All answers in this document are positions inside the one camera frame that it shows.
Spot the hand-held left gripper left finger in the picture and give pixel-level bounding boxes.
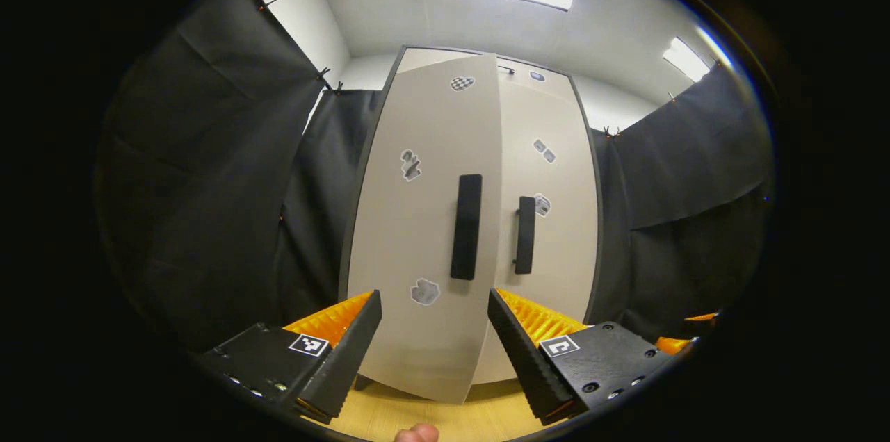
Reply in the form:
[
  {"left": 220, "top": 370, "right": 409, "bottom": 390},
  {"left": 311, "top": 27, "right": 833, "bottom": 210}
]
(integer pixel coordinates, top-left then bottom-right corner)
[{"left": 198, "top": 289, "right": 383, "bottom": 425}]

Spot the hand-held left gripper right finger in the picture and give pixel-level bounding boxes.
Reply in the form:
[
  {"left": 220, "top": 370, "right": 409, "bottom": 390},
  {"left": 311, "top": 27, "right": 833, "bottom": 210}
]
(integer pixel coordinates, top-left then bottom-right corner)
[{"left": 487, "top": 288, "right": 679, "bottom": 427}]

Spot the white cabinet door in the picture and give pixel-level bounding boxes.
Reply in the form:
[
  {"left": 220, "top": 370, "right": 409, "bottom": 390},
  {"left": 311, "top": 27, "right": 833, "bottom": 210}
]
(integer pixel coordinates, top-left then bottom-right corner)
[
  {"left": 473, "top": 60, "right": 600, "bottom": 385},
  {"left": 346, "top": 53, "right": 503, "bottom": 405}
]

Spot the white shoe cabinet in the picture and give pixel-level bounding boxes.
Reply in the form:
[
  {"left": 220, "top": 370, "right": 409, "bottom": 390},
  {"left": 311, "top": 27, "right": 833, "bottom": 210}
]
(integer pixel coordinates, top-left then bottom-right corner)
[{"left": 337, "top": 46, "right": 604, "bottom": 387}]

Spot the small ceiling light panel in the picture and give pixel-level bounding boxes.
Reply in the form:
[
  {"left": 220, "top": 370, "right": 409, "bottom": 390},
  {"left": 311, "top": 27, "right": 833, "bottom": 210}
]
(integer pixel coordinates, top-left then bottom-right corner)
[{"left": 662, "top": 37, "right": 711, "bottom": 83}]

